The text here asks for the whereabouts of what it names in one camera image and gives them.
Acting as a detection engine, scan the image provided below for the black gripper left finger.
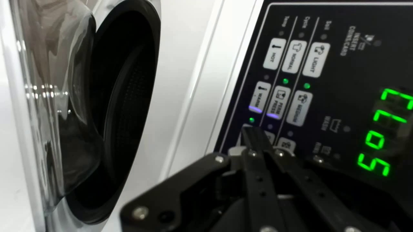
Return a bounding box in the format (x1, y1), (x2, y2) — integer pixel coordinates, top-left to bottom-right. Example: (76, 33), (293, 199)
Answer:
(120, 126), (295, 232)

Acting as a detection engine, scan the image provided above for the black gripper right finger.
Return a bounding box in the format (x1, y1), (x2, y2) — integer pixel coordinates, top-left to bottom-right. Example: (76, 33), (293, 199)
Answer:
(270, 148), (413, 232)

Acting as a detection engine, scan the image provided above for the black washer control panel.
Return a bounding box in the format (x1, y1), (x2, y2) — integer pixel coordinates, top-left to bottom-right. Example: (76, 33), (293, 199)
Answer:
(213, 0), (413, 204)

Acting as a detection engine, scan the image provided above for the white washer numbered eight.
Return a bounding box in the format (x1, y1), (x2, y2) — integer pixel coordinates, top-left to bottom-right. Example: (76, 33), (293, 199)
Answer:
(60, 0), (413, 232)

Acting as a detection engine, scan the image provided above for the white round washer door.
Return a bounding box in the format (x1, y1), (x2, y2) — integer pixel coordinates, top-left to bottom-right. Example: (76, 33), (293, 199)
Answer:
(0, 0), (98, 232)

